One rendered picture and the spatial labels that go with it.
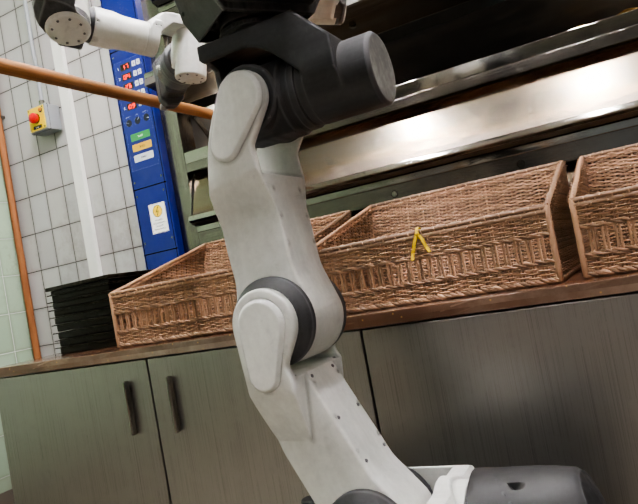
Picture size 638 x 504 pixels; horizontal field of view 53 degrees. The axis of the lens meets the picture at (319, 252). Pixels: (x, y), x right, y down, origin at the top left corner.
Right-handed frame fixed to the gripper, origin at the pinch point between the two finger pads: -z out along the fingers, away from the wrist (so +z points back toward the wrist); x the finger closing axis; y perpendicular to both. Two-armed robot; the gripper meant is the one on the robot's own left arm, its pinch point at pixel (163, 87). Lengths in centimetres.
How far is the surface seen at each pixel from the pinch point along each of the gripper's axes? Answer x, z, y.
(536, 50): 4, 34, 90
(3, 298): 38, -131, -38
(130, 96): 0.8, -3.4, -7.4
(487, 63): 3, 23, 83
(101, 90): 0.9, 1.8, -15.0
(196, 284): 48.0, -7.2, 1.6
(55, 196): 2, -118, -14
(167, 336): 60, -17, -5
